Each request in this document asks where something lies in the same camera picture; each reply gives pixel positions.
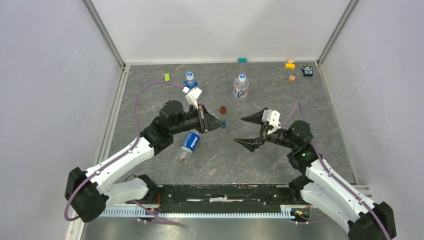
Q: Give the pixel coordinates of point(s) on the tan cube block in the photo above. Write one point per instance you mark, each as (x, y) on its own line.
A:
(291, 79)

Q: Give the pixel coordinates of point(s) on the white blue bottle cap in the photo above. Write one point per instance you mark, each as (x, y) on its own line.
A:
(242, 77)

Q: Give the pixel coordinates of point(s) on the black blue toy car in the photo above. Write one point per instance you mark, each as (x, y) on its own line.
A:
(307, 71)

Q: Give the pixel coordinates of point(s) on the blue label Pocari bottle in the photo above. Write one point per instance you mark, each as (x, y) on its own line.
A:
(190, 84)

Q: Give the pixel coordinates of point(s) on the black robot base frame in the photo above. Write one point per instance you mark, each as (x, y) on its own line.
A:
(221, 198)

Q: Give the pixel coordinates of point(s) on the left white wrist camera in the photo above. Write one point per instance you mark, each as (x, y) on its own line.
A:
(192, 95)

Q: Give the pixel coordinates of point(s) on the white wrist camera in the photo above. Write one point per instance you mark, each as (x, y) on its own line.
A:
(270, 119)
(192, 95)

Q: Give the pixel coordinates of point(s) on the yellow block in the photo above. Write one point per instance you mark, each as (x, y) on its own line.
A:
(290, 66)

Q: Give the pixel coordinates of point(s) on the Pepsi label clear bottle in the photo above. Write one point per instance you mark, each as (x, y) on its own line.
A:
(188, 146)

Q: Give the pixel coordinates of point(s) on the brown cylinder block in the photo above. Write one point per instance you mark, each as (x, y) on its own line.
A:
(222, 110)

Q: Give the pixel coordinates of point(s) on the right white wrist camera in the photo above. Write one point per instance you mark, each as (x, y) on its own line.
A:
(270, 119)

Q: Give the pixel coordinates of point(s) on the white blue Pocari cap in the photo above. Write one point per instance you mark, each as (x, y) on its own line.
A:
(189, 76)

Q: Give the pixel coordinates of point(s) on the green block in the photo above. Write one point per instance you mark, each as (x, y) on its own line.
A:
(167, 77)

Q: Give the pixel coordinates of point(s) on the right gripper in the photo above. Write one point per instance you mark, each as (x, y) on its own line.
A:
(252, 143)

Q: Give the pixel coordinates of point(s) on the white slotted cable duct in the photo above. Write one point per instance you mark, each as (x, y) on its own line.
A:
(134, 211)

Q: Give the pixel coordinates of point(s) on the red label clear bottle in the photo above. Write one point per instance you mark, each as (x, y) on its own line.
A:
(240, 89)

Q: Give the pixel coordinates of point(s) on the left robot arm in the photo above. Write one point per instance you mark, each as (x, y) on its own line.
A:
(89, 192)

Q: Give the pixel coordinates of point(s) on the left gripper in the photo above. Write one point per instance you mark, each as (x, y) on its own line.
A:
(206, 121)

